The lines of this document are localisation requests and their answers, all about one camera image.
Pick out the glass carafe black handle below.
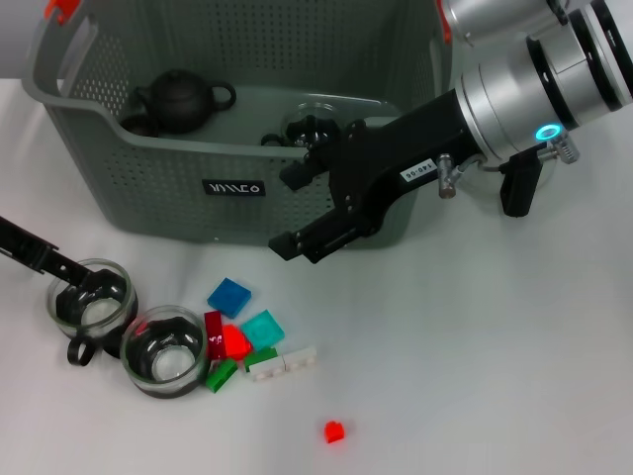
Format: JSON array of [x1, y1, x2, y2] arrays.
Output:
[[442, 147, 558, 219]]

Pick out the dark red toy brick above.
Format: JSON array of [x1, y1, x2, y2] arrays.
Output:
[[204, 311, 225, 361]]

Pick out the teal square toy tile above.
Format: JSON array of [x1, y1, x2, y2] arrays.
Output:
[[240, 310, 287, 352]]

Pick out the grey perforated storage bin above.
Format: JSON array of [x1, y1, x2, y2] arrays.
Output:
[[22, 0, 454, 248]]

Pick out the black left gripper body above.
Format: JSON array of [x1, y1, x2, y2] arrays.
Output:
[[0, 215, 61, 277]]

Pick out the white toy brick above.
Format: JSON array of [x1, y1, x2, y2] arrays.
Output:
[[280, 345, 317, 371], [248, 359, 288, 385]]

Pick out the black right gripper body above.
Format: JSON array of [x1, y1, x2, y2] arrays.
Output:
[[328, 90, 485, 234]]

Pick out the glass teacup black base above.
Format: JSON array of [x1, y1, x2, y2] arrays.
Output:
[[46, 256, 138, 368], [120, 305, 210, 401], [260, 101, 347, 148]]

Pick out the blue square toy tile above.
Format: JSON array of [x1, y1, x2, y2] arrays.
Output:
[[206, 277, 252, 321]]

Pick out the dark clay teapot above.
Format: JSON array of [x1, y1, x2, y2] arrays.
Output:
[[134, 67, 237, 136]]

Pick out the right gripper cable metal plugs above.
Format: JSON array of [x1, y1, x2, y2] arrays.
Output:
[[436, 135, 581, 200]]

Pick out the bright red slope brick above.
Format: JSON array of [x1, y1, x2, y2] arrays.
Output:
[[221, 324, 252, 360]]

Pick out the dark clay teacup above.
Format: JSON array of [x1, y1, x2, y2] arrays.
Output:
[[118, 112, 160, 139]]

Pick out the green toy brick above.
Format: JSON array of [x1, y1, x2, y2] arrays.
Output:
[[243, 347, 278, 373], [205, 359, 238, 395]]

